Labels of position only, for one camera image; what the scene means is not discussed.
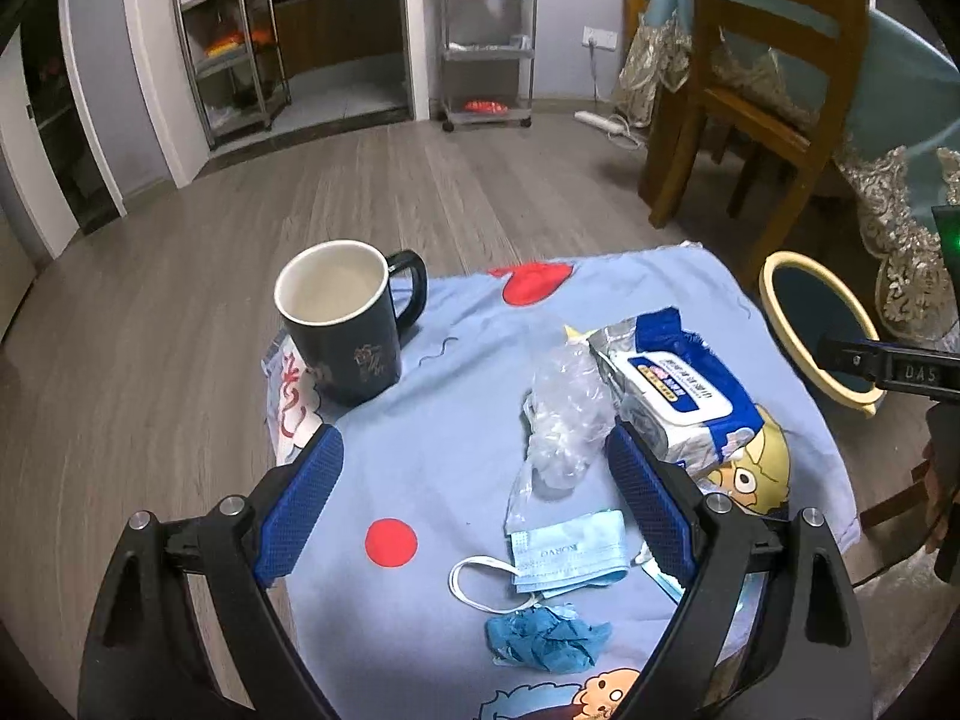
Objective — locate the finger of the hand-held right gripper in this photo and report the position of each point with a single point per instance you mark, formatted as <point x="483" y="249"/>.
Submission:
<point x="885" y="364"/>

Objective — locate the yellow rimmed waste bin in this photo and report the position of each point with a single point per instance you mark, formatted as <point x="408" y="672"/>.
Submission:
<point x="810" y="322"/>

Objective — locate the dark blue ceramic mug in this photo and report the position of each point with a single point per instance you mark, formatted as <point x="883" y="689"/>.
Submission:
<point x="352" y="360"/>

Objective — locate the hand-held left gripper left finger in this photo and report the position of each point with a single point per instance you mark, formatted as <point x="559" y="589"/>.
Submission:
<point x="300" y="502"/>

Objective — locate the wooden kitchen cabinet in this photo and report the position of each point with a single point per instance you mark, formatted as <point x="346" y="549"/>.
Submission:
<point x="337" y="30"/>

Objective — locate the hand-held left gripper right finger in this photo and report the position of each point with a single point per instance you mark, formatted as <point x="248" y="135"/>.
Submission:
<point x="645" y="502"/>

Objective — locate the blue white wet wipes pack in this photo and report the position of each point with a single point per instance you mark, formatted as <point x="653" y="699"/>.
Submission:
<point x="675" y="382"/>

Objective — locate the blue lace trimmed tablecloth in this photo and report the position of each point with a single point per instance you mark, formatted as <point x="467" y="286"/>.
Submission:
<point x="900" y="90"/>

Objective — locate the red item on cart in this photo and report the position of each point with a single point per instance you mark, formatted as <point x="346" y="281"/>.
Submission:
<point x="484" y="106"/>

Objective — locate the grey rolling storage cart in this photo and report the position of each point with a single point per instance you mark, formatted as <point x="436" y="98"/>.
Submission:
<point x="487" y="52"/>

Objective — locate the clear plastic bag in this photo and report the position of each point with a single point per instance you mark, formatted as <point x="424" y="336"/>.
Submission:
<point x="562" y="405"/>

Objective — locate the white power strip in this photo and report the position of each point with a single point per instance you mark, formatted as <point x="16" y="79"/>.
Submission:
<point x="604" y="122"/>

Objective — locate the person's right hand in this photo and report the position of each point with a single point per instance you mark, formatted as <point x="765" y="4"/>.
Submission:
<point x="939" y="495"/>

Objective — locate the white red printed snack packet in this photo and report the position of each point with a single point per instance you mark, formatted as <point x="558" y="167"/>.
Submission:
<point x="292" y="412"/>

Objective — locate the crumpled blue glove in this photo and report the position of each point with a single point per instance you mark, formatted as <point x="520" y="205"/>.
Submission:
<point x="547" y="637"/>

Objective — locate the white wall outlet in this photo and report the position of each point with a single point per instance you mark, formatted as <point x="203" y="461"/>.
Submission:
<point x="600" y="37"/>

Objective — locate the cartoon printed blue blanket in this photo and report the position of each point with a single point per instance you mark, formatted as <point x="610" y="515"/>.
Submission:
<point x="450" y="427"/>

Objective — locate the light blue face mask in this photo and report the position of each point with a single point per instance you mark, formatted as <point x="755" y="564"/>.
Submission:
<point x="570" y="551"/>

